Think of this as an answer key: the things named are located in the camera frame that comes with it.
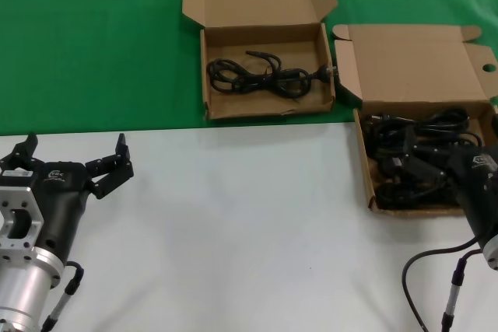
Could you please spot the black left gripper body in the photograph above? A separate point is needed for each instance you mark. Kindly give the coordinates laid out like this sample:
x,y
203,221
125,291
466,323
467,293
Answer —
x,y
62,200

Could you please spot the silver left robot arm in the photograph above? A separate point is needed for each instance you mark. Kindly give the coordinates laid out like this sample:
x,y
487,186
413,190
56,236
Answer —
x,y
23,285

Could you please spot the open cardboard box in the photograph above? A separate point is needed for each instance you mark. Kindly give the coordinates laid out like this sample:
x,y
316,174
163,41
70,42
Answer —
x,y
412,67
264,5

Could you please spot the green table cloth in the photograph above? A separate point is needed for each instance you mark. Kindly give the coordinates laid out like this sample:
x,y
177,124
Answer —
x,y
97,44

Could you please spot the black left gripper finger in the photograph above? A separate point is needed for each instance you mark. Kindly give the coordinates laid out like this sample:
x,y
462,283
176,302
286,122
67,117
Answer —
x,y
21,151
116,168

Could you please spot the left wrist camera silver bracket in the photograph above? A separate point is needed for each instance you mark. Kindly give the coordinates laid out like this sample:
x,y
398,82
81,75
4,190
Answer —
x,y
23,196

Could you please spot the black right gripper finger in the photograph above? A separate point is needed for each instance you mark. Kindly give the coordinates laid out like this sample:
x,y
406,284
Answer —
x,y
422,166
495,124

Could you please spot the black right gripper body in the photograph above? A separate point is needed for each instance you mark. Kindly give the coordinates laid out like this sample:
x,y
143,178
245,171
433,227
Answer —
x,y
478,192

